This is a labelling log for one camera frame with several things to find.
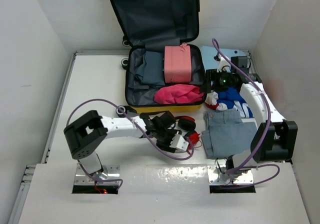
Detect metal base plate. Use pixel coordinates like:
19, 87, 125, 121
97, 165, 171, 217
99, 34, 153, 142
73, 164, 121, 186
207, 164, 254, 187

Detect dark grey-blue garment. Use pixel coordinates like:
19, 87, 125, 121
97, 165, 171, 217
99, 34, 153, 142
134, 51, 165, 88

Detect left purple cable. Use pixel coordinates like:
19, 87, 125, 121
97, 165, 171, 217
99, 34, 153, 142
66, 98, 196, 191

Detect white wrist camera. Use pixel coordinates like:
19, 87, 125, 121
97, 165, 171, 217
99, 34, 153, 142
214, 55, 231, 73
169, 133, 189, 152

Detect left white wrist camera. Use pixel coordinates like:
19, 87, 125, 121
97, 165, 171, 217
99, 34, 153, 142
169, 133, 189, 152

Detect pink towel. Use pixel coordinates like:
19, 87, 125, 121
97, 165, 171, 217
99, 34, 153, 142
154, 84, 204, 105

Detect yellow suitcase with grey lining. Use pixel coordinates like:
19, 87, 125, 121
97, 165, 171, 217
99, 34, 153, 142
109, 0, 206, 113

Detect purple cable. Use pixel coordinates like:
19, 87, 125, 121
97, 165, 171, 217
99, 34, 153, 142
66, 98, 196, 191
211, 38, 281, 190

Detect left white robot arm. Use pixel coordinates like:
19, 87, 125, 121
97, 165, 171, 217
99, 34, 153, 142
63, 110, 189, 175

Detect light blue folded shirt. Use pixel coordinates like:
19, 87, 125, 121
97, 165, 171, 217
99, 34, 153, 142
199, 46, 249, 71

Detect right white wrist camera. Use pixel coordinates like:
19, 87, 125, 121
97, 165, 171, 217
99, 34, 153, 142
214, 55, 231, 73

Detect red and black headphones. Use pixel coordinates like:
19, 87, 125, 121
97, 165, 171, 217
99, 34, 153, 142
175, 115, 203, 155

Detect red white blue shirt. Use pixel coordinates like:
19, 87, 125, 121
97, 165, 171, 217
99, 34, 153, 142
204, 87, 254, 119

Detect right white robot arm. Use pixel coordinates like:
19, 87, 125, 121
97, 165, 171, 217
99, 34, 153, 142
201, 68, 298, 174

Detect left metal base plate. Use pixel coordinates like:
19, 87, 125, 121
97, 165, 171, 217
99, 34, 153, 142
73, 164, 121, 186

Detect light blue denim jeans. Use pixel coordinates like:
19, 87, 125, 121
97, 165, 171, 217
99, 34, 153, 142
201, 109, 257, 159

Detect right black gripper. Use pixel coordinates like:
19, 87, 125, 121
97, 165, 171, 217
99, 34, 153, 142
200, 68, 236, 93

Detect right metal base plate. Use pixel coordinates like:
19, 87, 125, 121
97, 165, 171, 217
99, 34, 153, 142
207, 164, 254, 187

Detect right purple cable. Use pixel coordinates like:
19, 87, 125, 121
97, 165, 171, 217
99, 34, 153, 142
211, 38, 281, 190

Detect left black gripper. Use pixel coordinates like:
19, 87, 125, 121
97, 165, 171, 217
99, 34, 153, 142
155, 126, 182, 153

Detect pink cosmetic case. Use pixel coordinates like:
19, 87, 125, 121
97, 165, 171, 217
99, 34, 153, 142
164, 43, 192, 84

